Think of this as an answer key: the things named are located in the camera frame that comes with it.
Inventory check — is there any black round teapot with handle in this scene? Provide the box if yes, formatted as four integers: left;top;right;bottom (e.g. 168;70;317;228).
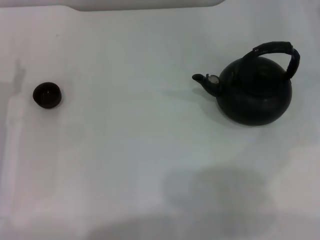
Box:
191;41;302;126

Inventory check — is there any small dark brown teacup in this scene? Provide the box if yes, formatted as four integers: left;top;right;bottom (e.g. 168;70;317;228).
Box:
32;81;63;110

